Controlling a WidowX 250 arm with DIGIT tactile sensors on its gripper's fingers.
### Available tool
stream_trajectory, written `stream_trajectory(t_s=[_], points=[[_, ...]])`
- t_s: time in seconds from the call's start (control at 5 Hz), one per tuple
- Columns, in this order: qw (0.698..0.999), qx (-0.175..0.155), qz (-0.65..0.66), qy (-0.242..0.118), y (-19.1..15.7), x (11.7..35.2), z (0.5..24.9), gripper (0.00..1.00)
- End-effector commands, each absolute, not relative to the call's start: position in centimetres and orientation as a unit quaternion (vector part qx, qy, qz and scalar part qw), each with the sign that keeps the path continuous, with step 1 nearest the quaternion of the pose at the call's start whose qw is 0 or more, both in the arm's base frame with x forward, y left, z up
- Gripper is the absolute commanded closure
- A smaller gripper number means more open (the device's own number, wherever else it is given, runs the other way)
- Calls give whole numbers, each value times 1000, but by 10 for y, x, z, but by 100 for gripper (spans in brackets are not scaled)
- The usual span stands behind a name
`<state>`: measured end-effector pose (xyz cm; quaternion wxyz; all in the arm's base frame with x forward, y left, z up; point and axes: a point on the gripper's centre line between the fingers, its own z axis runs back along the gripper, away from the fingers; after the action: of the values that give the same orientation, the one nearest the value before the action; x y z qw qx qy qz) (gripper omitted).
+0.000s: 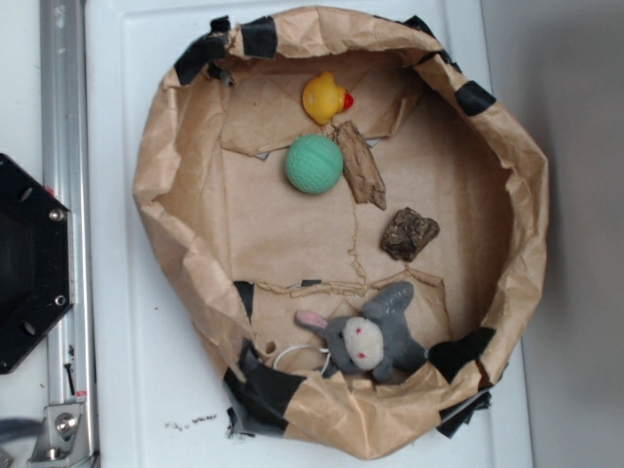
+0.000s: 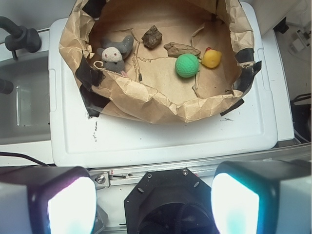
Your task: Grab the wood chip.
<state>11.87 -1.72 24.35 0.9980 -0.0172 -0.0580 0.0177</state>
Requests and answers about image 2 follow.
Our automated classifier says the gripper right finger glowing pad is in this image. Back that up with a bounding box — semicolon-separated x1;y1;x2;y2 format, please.
211;159;312;234

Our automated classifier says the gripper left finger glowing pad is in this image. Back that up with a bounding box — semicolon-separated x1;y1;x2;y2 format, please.
0;166;97;234

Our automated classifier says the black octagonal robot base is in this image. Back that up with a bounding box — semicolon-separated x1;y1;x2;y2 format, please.
124;168;219;234

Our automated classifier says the brown wood chip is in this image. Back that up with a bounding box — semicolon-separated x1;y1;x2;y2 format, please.
163;42;201;58

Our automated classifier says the grey plastic bin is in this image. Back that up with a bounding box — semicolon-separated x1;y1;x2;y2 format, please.
0;51;51;145

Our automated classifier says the yellow rubber duck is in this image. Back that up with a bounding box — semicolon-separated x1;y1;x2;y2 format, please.
201;47;222;68

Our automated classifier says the green dimpled ball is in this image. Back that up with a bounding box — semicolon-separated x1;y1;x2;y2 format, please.
175;54;199;78

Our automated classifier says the grey plush bunny toy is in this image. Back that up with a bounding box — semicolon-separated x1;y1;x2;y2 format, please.
97;35;134;77

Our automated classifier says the brown crumpled paper bag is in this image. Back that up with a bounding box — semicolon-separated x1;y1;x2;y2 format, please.
59;0;261;124

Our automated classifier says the dark brown rock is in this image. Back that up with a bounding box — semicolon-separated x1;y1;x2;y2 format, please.
141;25;162;49

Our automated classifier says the aluminium extrusion rail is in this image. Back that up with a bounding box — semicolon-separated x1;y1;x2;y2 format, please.
89;143;312;189

